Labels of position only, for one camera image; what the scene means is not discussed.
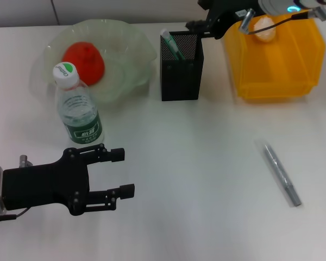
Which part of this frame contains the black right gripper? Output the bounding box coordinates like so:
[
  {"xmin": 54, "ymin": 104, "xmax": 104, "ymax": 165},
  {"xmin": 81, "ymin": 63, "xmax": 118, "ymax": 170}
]
[{"xmin": 186, "ymin": 0, "xmax": 259, "ymax": 40}]

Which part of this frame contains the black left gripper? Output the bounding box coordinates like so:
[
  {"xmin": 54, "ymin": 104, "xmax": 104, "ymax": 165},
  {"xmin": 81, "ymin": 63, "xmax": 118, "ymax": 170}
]
[{"xmin": 2, "ymin": 144, "xmax": 135, "ymax": 216}]

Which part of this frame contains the mint green utility knife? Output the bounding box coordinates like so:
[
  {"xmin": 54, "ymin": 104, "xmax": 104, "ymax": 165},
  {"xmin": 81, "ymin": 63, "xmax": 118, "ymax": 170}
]
[{"xmin": 160, "ymin": 28, "xmax": 185, "ymax": 60}]

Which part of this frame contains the white paper ball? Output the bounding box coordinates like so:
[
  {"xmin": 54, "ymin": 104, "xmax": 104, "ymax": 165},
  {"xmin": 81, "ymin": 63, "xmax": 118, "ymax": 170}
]
[{"xmin": 254, "ymin": 16, "xmax": 277, "ymax": 44}]

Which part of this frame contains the clear green-label water bottle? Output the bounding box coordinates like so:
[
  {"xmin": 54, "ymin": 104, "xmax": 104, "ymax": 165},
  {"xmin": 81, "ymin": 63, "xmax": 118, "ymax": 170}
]
[{"xmin": 53, "ymin": 61, "xmax": 105, "ymax": 144}]

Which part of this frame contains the orange fruit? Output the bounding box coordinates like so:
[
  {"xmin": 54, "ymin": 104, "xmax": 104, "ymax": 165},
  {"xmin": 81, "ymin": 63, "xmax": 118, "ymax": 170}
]
[{"xmin": 61, "ymin": 41, "xmax": 106, "ymax": 87}]

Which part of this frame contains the silver grey pen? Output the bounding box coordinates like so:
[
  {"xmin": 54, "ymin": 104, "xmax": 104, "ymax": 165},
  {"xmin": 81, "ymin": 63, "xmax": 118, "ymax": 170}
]
[{"xmin": 262, "ymin": 144, "xmax": 302, "ymax": 207}]

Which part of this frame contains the black mesh pen holder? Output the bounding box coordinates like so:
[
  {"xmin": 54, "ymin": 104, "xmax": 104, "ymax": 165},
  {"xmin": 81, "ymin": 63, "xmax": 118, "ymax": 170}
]
[{"xmin": 160, "ymin": 30, "xmax": 205, "ymax": 102}]

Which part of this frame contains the pale green glass fruit plate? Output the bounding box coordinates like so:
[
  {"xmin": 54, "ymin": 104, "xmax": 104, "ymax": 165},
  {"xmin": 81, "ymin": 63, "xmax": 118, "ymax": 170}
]
[{"xmin": 29, "ymin": 18, "xmax": 158, "ymax": 105}]

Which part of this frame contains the yellow plastic storage bin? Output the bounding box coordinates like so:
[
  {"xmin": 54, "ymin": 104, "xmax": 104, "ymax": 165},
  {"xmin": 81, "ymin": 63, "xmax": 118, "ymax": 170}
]
[{"xmin": 224, "ymin": 10, "xmax": 326, "ymax": 103}]

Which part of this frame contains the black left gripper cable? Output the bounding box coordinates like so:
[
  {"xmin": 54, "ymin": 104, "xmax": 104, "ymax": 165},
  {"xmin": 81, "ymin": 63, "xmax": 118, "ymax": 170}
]
[{"xmin": 0, "ymin": 208, "xmax": 30, "ymax": 221}]

